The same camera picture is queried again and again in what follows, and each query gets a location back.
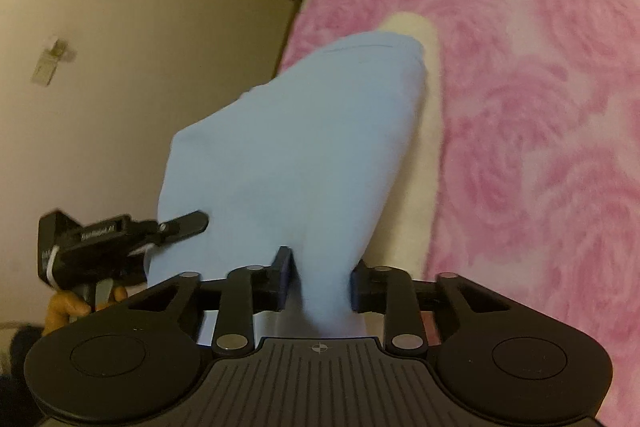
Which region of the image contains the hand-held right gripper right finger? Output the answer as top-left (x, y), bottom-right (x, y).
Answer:
top-left (349, 259), bottom-right (523, 353)

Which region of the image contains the beige wall socket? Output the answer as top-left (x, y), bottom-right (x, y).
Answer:
top-left (31, 34), bottom-right (78, 86)

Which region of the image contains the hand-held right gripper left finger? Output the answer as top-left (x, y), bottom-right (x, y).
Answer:
top-left (119, 246), bottom-right (295, 354)

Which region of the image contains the black garment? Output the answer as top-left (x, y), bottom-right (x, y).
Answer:
top-left (0, 327), bottom-right (43, 408)

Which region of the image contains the person's left hand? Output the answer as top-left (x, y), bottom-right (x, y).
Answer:
top-left (42, 284), bottom-right (129, 338)

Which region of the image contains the cream cloth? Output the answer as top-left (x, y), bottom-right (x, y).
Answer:
top-left (370, 13), bottom-right (443, 343)

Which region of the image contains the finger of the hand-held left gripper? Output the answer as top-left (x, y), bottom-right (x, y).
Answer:
top-left (157, 210), bottom-right (209, 242)

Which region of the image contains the light blue sweatshirt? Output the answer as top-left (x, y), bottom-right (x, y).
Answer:
top-left (145, 32), bottom-right (427, 340)

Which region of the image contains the pink floral blanket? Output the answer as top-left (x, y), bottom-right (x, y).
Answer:
top-left (277, 0), bottom-right (640, 427)

